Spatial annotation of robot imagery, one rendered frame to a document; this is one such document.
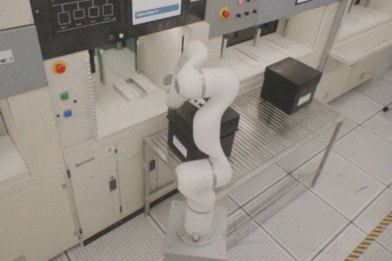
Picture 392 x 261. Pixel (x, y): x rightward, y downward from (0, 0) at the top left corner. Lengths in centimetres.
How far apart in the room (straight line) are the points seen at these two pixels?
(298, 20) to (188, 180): 219
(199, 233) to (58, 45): 101
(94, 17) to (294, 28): 207
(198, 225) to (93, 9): 102
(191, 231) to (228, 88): 71
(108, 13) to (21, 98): 52
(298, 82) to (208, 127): 120
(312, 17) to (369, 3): 151
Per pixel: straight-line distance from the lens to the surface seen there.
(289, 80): 232
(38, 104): 166
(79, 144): 190
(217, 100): 120
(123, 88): 224
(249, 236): 262
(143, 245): 251
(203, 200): 143
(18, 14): 148
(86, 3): 155
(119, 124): 201
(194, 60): 119
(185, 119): 174
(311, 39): 316
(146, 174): 227
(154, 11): 173
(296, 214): 284
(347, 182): 327
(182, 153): 190
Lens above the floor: 214
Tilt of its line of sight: 37 degrees down
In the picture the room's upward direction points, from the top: 6 degrees clockwise
